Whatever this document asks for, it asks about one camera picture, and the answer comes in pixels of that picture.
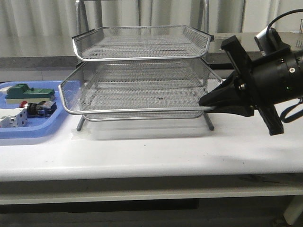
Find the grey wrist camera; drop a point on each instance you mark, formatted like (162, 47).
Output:
(269, 43)

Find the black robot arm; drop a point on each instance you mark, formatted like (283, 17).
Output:
(296, 70)

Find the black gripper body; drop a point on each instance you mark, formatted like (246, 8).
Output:
(263, 82)

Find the red push button switch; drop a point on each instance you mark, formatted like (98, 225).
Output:
(42, 109)

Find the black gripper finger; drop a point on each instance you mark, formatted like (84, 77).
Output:
(226, 94)
(245, 111)

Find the blue plastic tray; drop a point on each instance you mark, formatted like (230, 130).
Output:
(39, 126)

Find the grey stone counter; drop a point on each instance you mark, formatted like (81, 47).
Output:
(53, 58)

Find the green terminal block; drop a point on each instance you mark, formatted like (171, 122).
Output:
(22, 92)

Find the mesh tray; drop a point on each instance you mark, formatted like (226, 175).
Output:
(143, 116)
(141, 43)
(137, 86)

